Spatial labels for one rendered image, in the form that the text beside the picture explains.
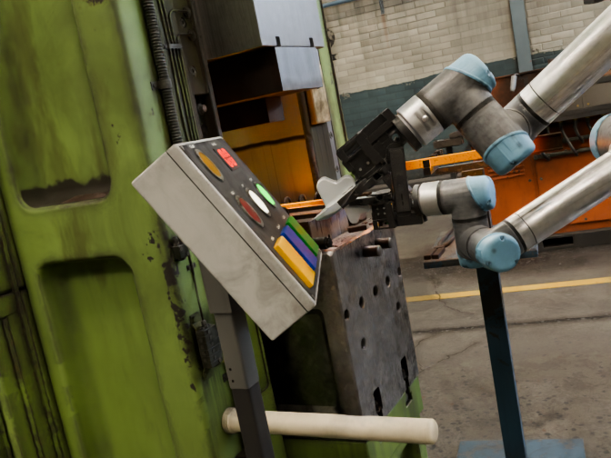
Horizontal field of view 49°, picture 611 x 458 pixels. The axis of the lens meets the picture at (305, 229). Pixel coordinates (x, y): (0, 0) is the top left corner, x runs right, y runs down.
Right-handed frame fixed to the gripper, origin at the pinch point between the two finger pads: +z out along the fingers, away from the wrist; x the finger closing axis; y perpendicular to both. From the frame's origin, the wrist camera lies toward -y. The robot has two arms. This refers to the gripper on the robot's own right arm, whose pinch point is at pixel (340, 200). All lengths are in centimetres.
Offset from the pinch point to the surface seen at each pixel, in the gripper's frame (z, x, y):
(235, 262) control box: -18, -71, -3
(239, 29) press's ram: 7.4, -17.4, -40.9
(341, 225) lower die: 2.7, 3.4, 6.6
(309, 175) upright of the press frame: 19.2, 22.8, -4.9
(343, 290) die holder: -3.3, -13.6, 18.0
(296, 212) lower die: 10.6, -2.9, 1.1
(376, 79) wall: 263, 710, -57
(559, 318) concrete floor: -12, 198, 100
